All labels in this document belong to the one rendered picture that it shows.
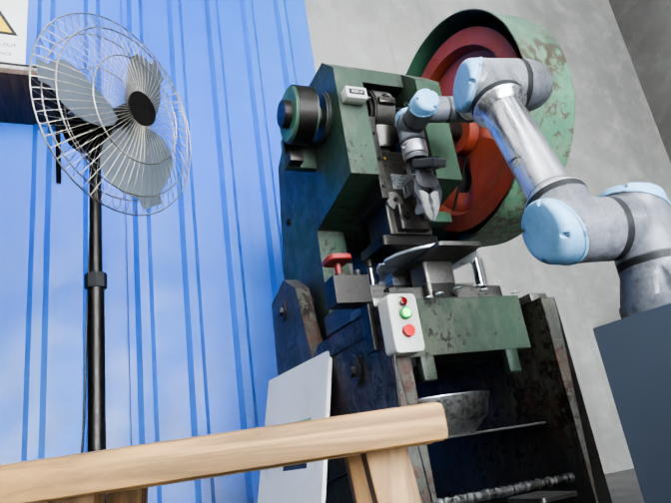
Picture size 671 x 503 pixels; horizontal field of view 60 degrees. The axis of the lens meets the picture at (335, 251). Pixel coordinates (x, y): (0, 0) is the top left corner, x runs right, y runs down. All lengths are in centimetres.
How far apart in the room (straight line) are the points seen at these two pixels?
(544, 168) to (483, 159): 96
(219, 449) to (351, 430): 10
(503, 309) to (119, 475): 129
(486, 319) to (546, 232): 58
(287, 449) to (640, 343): 74
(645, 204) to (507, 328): 61
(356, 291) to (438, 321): 24
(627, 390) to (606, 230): 27
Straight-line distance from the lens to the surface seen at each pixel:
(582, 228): 104
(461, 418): 159
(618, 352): 111
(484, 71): 130
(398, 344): 129
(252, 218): 294
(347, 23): 399
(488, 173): 205
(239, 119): 321
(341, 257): 139
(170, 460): 47
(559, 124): 190
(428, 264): 161
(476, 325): 156
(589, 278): 404
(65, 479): 49
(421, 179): 168
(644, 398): 109
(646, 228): 112
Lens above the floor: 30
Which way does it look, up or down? 19 degrees up
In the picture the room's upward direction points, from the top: 9 degrees counter-clockwise
